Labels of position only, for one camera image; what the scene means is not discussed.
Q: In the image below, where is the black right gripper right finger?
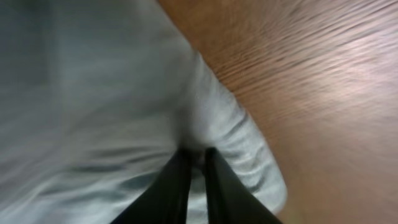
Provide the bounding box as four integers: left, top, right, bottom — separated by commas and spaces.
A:
203, 148, 282, 224

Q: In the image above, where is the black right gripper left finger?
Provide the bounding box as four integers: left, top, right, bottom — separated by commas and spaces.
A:
111, 149, 192, 224

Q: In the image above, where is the light blue t-shirt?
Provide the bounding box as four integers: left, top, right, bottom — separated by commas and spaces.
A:
1, 0, 287, 223

